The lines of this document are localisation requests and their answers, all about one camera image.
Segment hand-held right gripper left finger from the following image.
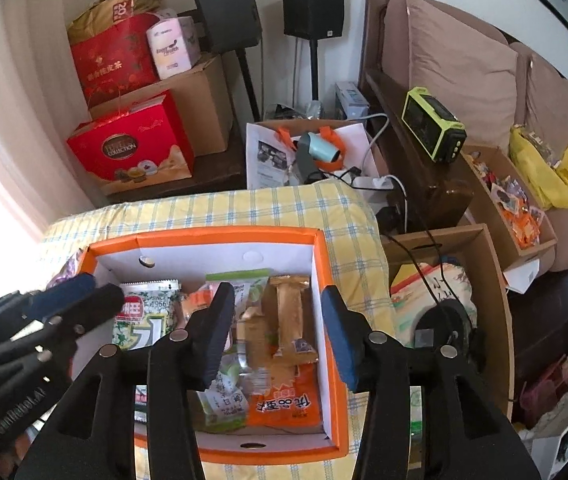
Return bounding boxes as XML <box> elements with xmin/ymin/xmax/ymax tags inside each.
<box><xmin>14</xmin><ymin>281</ymin><xmax>237</xmax><ymax>480</ymax></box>

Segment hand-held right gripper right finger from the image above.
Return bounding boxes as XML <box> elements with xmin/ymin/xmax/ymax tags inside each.
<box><xmin>320</xmin><ymin>285</ymin><xmax>542</xmax><ymax>480</ymax></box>

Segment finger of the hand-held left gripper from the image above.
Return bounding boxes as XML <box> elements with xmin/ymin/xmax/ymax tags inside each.
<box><xmin>0</xmin><ymin>272</ymin><xmax>98</xmax><ymax>342</ymax></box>
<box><xmin>0</xmin><ymin>283</ymin><xmax>126</xmax><ymax>377</ymax></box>

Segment orange cardboard box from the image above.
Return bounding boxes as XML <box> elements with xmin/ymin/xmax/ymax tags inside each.
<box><xmin>79</xmin><ymin>226</ymin><xmax>349</xmax><ymax>463</ymax></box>

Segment pale orange snack packet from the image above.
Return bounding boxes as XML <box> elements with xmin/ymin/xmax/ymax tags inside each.
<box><xmin>181</xmin><ymin>282</ymin><xmax>221</xmax><ymax>322</ymax></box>

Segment green white seaweed packet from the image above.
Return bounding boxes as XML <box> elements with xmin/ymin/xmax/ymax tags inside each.
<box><xmin>111</xmin><ymin>280</ymin><xmax>183</xmax><ymax>352</ymax></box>

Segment light green snack packet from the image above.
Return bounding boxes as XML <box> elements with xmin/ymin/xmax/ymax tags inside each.
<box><xmin>206</xmin><ymin>270</ymin><xmax>269</xmax><ymax>322</ymax></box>
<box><xmin>199</xmin><ymin>355</ymin><xmax>251</xmax><ymax>433</ymax></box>

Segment gold wafer packet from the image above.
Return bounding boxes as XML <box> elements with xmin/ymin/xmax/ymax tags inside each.
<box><xmin>236</xmin><ymin>275</ymin><xmax>319</xmax><ymax>367</ymax></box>

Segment purple jelly pouch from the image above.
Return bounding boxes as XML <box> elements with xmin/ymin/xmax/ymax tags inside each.
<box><xmin>46</xmin><ymin>247</ymin><xmax>87</xmax><ymax>288</ymax></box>

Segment printed cloth bag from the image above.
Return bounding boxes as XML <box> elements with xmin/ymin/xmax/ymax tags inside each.
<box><xmin>391</xmin><ymin>260</ymin><xmax>478</xmax><ymax>346</ymax></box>

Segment black round device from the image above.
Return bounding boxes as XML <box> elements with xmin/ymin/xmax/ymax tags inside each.
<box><xmin>414</xmin><ymin>300</ymin><xmax>480</xmax><ymax>357</ymax></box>

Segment black power adapter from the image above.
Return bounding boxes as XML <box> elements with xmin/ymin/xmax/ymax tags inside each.
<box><xmin>379</xmin><ymin>205</ymin><xmax>405</xmax><ymax>234</ymax></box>

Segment yellow plaid tablecloth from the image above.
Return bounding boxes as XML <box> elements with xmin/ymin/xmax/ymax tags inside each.
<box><xmin>39</xmin><ymin>180</ymin><xmax>399</xmax><ymax>480</ymax></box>

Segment red gift box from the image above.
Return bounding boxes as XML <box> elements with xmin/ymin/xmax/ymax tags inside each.
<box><xmin>66</xmin><ymin>91</ymin><xmax>195</xmax><ymax>196</ymax></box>

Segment white power strip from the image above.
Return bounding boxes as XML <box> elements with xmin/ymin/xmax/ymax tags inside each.
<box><xmin>351</xmin><ymin>175</ymin><xmax>395</xmax><ymax>192</ymax></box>

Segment large open cardboard box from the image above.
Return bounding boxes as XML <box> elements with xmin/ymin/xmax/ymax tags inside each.
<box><xmin>381</xmin><ymin>223</ymin><xmax>514</xmax><ymax>421</ymax></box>

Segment brown wooden sofa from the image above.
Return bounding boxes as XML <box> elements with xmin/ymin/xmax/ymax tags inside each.
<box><xmin>359</xmin><ymin>0</ymin><xmax>568</xmax><ymax>273</ymax></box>

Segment light blue hair dryer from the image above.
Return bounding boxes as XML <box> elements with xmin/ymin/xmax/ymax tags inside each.
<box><xmin>298</xmin><ymin>131</ymin><xmax>343</xmax><ymax>184</ymax></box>

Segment cardboard box with white label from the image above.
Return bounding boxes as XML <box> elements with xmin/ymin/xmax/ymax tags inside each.
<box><xmin>461</xmin><ymin>145</ymin><xmax>559</xmax><ymax>293</ymax></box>

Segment pink gift bag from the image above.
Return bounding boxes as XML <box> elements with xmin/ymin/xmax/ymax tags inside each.
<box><xmin>518</xmin><ymin>355</ymin><xmax>568</xmax><ymax>427</ymax></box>

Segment pile of small snack packets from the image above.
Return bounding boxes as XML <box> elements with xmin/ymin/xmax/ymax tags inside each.
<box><xmin>468</xmin><ymin>152</ymin><xmax>544</xmax><ymax>251</ymax></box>

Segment brown cardboard box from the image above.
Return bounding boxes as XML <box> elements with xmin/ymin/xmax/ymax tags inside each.
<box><xmin>89</xmin><ymin>52</ymin><xmax>232</xmax><ymax>158</ymax></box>

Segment green black radio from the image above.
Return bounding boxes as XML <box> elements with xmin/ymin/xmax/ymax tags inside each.
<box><xmin>402</xmin><ymin>87</ymin><xmax>467</xmax><ymax>163</ymax></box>

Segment red gift bag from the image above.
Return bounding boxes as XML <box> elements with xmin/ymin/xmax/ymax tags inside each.
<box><xmin>69</xmin><ymin>12</ymin><xmax>162</xmax><ymax>106</ymax></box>

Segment white carton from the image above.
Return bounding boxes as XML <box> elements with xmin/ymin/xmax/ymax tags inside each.
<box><xmin>335</xmin><ymin>81</ymin><xmax>371</xmax><ymax>122</ymax></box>

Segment black speaker stand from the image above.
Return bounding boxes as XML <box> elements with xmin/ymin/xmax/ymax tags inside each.
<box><xmin>309</xmin><ymin>37</ymin><xmax>321</xmax><ymax>103</ymax></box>
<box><xmin>236</xmin><ymin>47</ymin><xmax>263</xmax><ymax>121</ymax></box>

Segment white pink tissue pack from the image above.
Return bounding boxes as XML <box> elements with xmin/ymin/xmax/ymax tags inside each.
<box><xmin>146</xmin><ymin>15</ymin><xmax>201</xmax><ymax>78</ymax></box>

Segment beige sofa cushion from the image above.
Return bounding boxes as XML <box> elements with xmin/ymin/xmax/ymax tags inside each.
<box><xmin>511</xmin><ymin>42</ymin><xmax>568</xmax><ymax>161</ymax></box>
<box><xmin>384</xmin><ymin>0</ymin><xmax>519</xmax><ymax>153</ymax></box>

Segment black speaker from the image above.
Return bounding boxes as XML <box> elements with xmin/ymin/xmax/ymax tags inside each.
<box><xmin>191</xmin><ymin>0</ymin><xmax>263</xmax><ymax>53</ymax></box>
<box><xmin>281</xmin><ymin>0</ymin><xmax>345</xmax><ymax>40</ymax></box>

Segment black cable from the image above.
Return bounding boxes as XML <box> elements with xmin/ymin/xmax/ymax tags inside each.
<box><xmin>383</xmin><ymin>230</ymin><xmax>467</xmax><ymax>351</ymax></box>

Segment white cable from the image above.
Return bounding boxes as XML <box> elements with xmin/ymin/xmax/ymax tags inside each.
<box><xmin>364</xmin><ymin>114</ymin><xmax>411</xmax><ymax>231</ymax></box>

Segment white paper bag orange handles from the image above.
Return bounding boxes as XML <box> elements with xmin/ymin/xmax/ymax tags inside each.
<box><xmin>245</xmin><ymin>120</ymin><xmax>379</xmax><ymax>191</ymax></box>

